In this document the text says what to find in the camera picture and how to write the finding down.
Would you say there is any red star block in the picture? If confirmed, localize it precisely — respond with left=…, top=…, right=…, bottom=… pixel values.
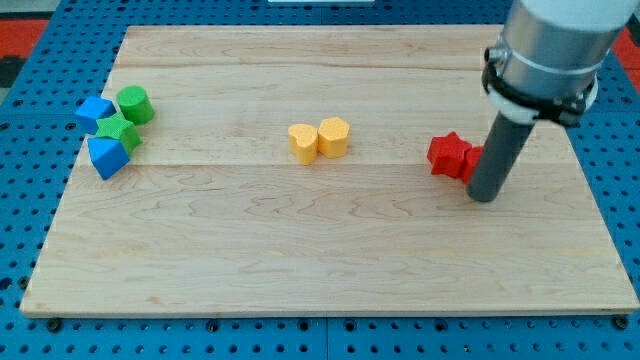
left=427, top=131, right=473, bottom=178

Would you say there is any blue triangle block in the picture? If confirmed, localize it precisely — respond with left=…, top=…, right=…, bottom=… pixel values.
left=87, top=137, right=130, bottom=180

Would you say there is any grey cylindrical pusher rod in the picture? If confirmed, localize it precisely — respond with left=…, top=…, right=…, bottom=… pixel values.
left=466, top=113, right=534, bottom=202

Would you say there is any yellow heart block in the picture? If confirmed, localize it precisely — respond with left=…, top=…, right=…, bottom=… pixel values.
left=288, top=124, right=318, bottom=165

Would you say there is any green star block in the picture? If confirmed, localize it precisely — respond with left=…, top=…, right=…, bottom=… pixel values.
left=95, top=112, right=142, bottom=155

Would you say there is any black cable clamp ring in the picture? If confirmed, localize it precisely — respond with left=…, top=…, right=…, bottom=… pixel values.
left=481, top=45, right=599, bottom=128

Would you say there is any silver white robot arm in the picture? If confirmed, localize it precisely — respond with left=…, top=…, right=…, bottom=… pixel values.
left=482, top=0, right=639, bottom=127

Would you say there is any blue cube block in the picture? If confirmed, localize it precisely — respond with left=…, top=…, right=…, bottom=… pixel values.
left=74, top=96, right=116, bottom=135

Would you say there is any wooden board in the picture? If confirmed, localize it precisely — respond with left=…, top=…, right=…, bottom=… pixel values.
left=20, top=25, right=639, bottom=318

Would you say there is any green cylinder block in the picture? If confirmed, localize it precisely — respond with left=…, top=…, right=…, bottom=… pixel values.
left=116, top=85, right=155, bottom=125

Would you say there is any yellow pentagon block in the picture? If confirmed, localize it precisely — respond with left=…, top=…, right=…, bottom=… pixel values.
left=318, top=117, right=350, bottom=158

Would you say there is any red circle block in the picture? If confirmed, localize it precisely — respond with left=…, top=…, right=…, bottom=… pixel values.
left=459, top=146, right=484, bottom=184

